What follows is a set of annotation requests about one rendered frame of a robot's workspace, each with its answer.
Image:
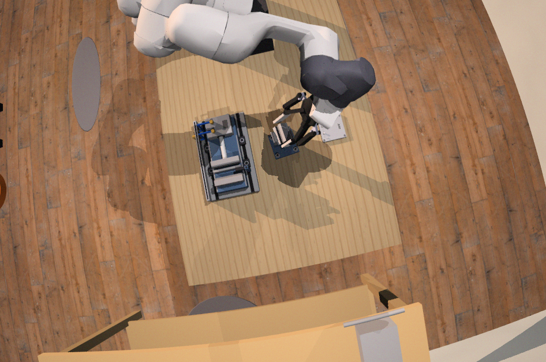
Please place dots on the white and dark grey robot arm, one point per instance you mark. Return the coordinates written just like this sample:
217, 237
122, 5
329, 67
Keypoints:
228, 32

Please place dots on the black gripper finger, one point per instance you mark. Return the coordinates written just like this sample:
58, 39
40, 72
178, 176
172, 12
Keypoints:
299, 138
287, 111

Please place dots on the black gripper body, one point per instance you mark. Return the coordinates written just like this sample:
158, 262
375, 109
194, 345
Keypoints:
308, 106

